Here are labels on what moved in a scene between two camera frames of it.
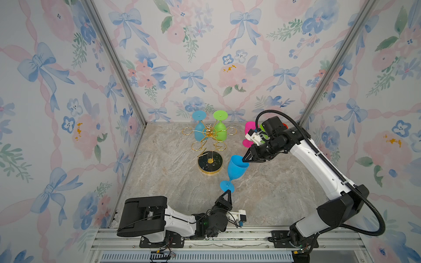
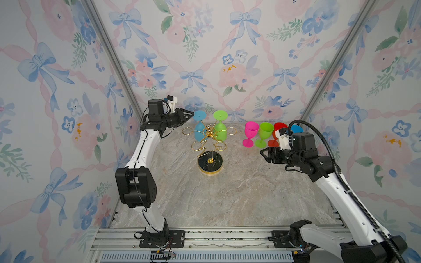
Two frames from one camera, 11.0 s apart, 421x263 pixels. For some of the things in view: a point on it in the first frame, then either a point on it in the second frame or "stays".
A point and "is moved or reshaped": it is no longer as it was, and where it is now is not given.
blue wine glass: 237,169 is moved or reshaped
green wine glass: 220,129 stays
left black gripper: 221,204 -> 181,116
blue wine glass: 200,133 stays
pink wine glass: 248,126 stays
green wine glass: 264,135 stays
